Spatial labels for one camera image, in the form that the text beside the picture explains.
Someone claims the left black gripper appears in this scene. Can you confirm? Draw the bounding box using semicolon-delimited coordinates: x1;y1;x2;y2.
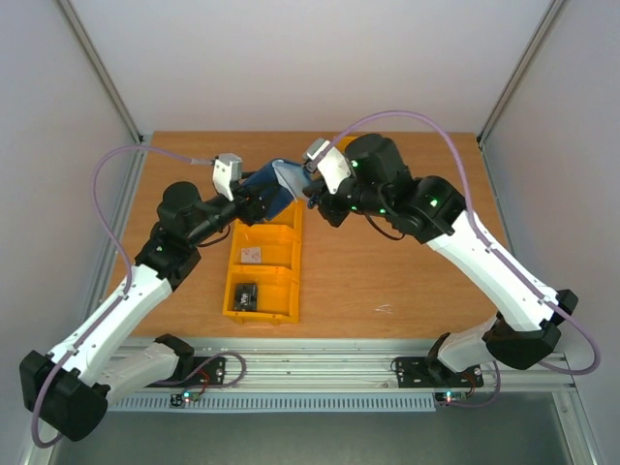
188;170;282;246

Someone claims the blue card holder wallet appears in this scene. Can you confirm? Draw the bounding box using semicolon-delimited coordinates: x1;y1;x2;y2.
242;159;311;221

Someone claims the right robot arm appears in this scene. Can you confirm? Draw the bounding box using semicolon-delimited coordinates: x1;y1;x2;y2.
304;134;578;387

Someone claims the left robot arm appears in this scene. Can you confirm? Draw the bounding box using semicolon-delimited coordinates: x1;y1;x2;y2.
19;166;303;449

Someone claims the white card in bin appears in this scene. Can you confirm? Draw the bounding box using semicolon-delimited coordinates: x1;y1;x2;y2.
240;247;262;264

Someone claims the black card in bin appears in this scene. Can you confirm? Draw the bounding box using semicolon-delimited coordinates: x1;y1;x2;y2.
233;283;258;312

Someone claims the yellow bin top of row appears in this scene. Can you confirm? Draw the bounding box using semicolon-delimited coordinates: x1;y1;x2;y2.
233;203;302;233

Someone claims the yellow bin of row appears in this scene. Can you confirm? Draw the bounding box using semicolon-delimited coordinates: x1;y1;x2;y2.
222;265;300;326
233;203;302;233
230;228;301;270

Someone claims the yellow single bin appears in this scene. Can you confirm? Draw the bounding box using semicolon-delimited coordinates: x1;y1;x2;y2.
335;136;357;152

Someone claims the yellow bin middle of row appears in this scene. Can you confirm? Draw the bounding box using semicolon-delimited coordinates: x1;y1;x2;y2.
230;228;301;270

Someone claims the yellow bin bottom of row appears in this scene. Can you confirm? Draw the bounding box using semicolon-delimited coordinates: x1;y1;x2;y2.
222;265;300;326

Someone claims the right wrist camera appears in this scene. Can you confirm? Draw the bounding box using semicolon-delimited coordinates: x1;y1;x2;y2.
303;139;352;195

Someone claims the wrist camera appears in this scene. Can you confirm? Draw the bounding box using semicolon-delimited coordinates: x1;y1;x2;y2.
212;153;242;201
303;139;352;195

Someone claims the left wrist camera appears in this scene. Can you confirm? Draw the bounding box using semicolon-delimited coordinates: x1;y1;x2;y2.
212;153;242;201

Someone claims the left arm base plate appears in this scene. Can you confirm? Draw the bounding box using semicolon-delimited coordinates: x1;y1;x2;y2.
148;356;226;388

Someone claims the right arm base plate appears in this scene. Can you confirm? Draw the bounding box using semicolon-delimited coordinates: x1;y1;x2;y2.
390;356;484;388

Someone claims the grey slotted cable duct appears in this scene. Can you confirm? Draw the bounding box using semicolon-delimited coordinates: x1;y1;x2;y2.
110;392;435;414

